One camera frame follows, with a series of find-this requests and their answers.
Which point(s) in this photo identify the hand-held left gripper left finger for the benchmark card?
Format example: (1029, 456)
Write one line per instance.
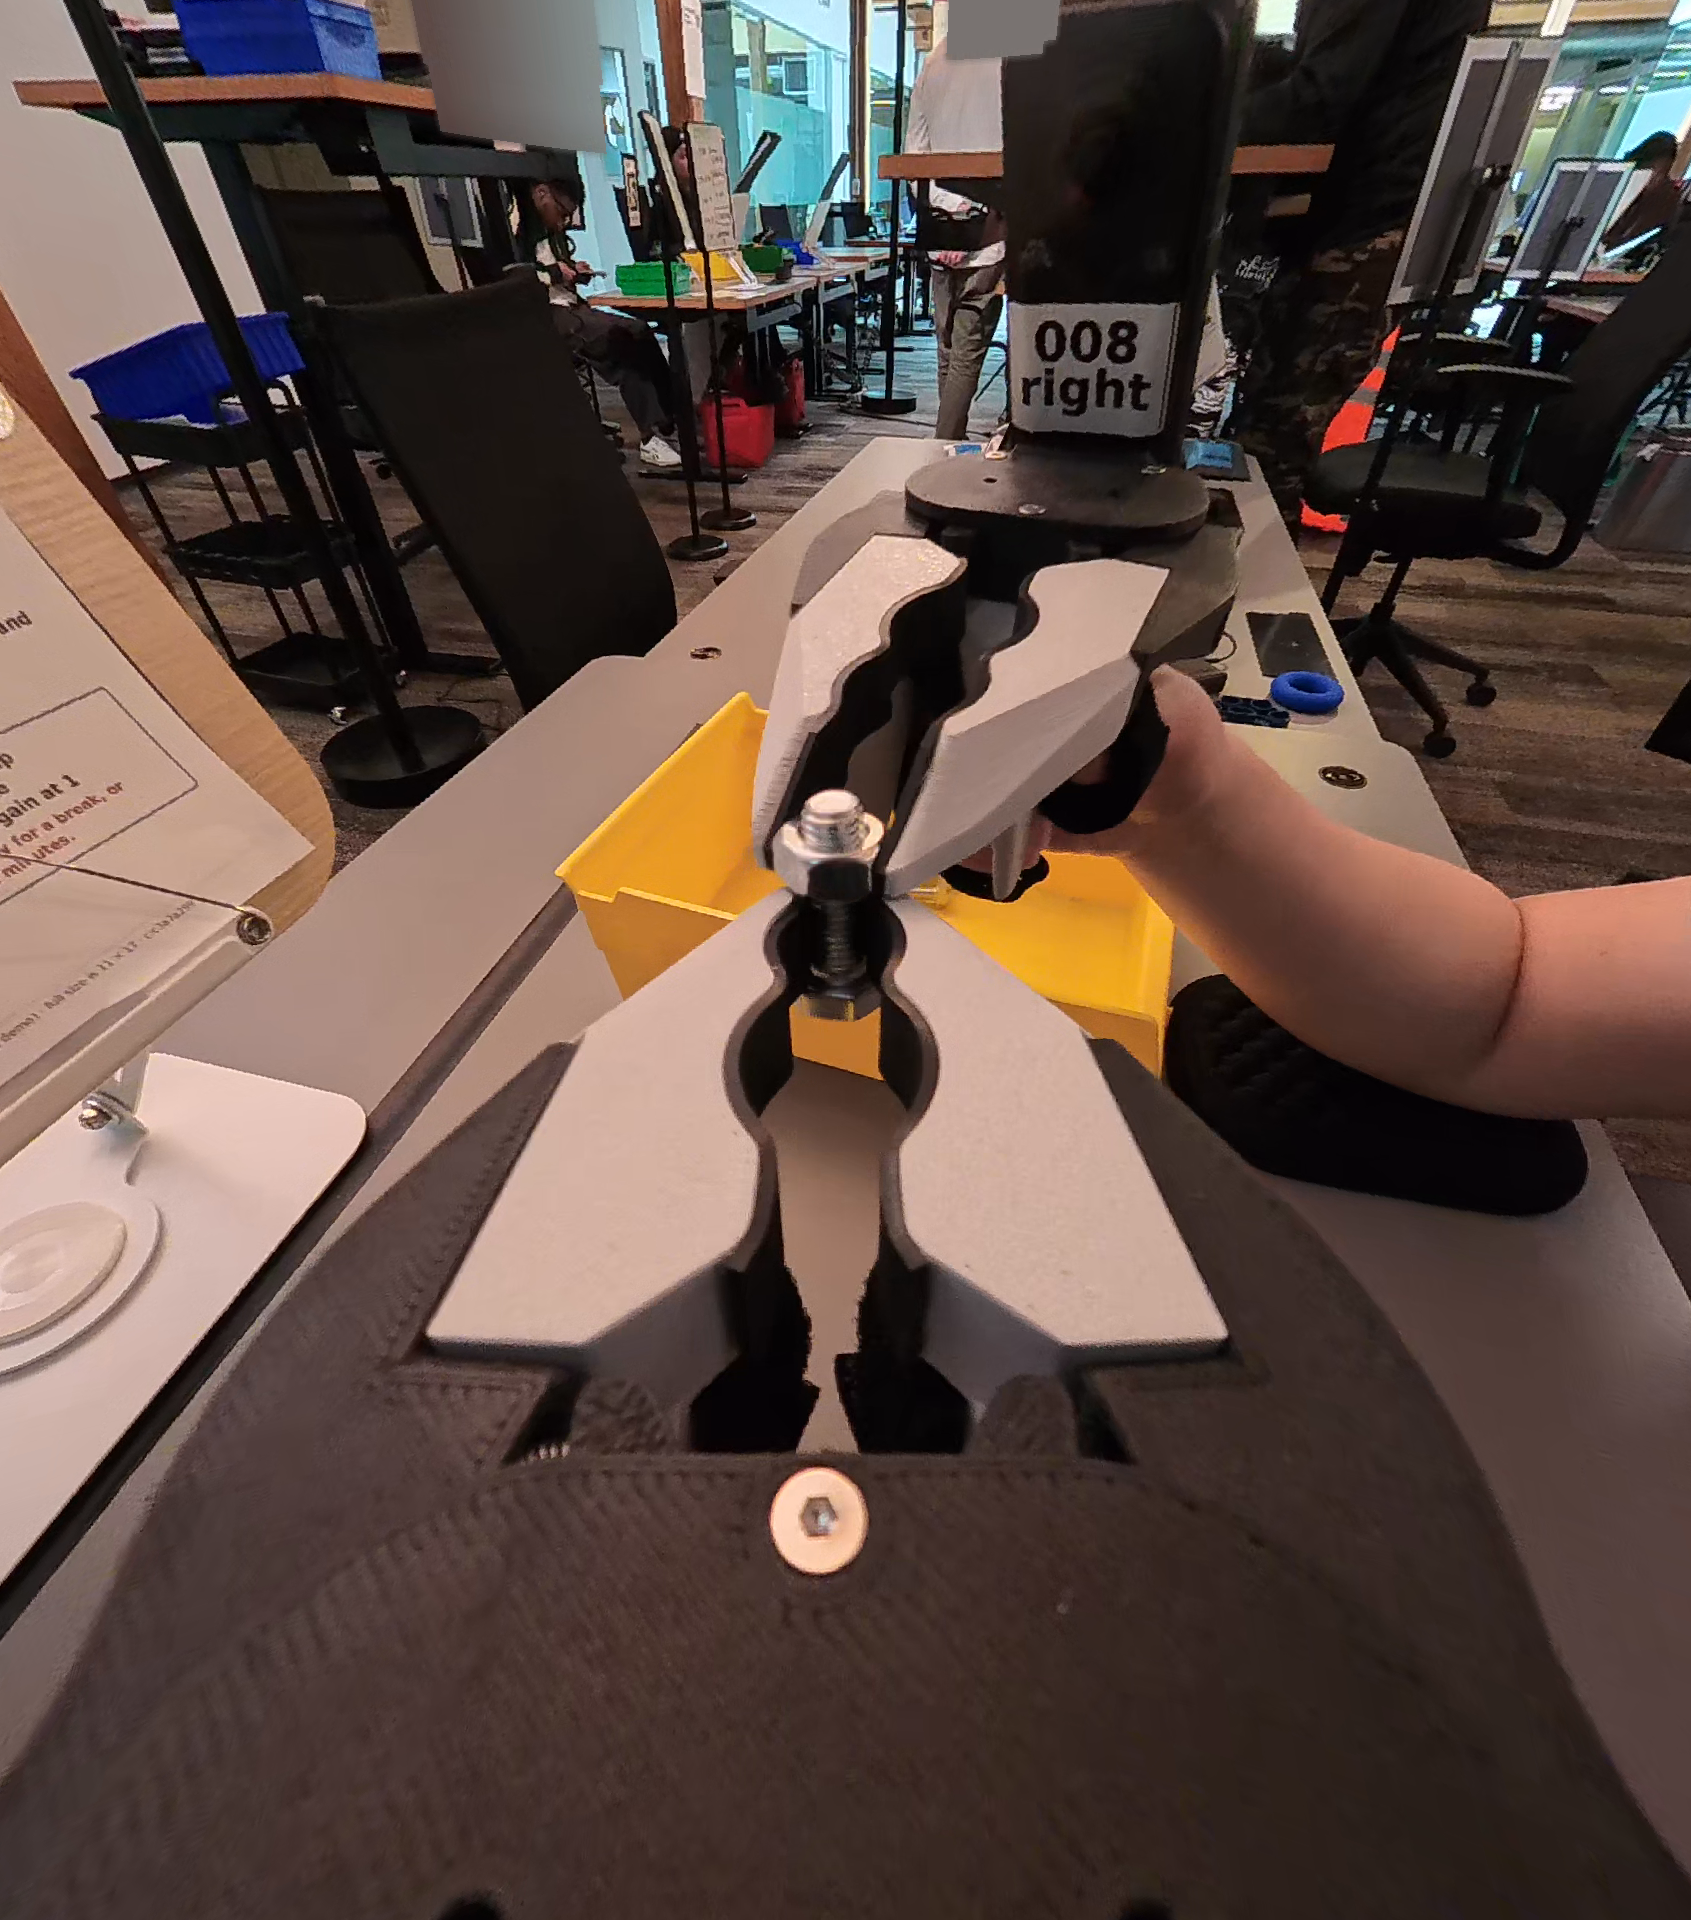
(605, 1200)

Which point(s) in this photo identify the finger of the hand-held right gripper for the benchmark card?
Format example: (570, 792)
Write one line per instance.
(832, 660)
(1042, 705)

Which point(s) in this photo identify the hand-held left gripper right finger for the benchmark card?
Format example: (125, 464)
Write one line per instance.
(1056, 1200)

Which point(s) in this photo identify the steel hex nut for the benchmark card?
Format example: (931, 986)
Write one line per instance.
(826, 860)

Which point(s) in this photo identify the yellow plastic bin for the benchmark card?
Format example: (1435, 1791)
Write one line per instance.
(666, 854)

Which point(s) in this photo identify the steel hex bolt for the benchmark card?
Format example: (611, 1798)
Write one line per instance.
(834, 939)

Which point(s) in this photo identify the black elbow rest pad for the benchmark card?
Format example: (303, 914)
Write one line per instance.
(1355, 1109)

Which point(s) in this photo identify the person's right forearm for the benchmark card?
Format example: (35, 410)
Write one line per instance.
(1460, 975)

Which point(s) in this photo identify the person's right hand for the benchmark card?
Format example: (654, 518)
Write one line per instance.
(1205, 781)

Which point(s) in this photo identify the wooden top standing desk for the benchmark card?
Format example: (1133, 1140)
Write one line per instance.
(215, 93)
(1280, 158)

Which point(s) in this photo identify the red storage bin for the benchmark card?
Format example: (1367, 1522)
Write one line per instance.
(741, 428)

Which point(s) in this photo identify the black rectangular pad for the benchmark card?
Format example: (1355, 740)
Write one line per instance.
(1287, 639)

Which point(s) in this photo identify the small blue black case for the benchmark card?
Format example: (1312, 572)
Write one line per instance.
(1212, 459)

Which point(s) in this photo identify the orange striped cone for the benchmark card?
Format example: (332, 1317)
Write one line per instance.
(1348, 435)

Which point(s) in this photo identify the grey framed sign board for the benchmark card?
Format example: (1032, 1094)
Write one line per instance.
(1475, 166)
(1581, 218)

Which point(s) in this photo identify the green storage bin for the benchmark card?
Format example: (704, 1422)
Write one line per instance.
(649, 280)

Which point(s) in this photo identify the black floor stand pole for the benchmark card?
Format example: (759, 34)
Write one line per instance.
(404, 750)

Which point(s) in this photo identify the black mesh office chair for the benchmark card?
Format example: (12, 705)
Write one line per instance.
(1536, 450)

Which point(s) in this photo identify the blue storage bin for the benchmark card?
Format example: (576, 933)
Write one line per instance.
(185, 369)
(275, 38)

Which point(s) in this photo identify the printed instruction sheet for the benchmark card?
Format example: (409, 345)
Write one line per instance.
(35, 750)

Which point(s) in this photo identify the blue flat bracket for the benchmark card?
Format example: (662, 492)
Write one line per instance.
(1252, 714)

